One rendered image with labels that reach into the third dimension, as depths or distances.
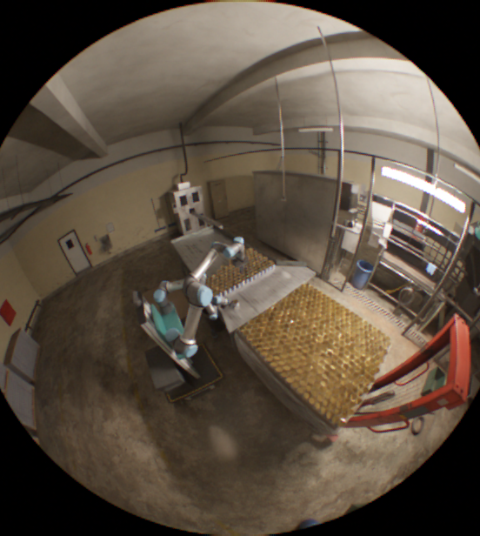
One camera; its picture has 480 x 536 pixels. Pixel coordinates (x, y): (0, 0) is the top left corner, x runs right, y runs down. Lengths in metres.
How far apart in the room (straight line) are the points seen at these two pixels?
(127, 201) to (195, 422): 7.27
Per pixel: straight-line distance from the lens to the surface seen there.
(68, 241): 8.27
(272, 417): 2.57
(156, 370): 2.10
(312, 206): 3.63
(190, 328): 1.08
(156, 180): 7.32
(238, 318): 1.82
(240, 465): 2.70
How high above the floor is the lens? 2.56
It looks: 37 degrees down
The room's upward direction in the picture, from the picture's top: 6 degrees counter-clockwise
